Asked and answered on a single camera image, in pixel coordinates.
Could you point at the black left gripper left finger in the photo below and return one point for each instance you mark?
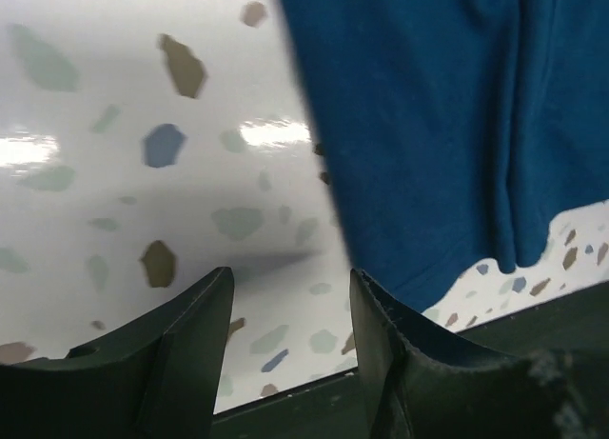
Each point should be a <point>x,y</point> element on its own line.
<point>155,377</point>

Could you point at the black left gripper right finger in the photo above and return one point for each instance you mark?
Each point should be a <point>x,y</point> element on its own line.
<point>421,380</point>

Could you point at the navy blue printed t-shirt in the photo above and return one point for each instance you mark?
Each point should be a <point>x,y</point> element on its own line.
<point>454,130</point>

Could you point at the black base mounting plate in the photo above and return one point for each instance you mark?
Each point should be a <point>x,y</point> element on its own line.
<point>333,407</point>

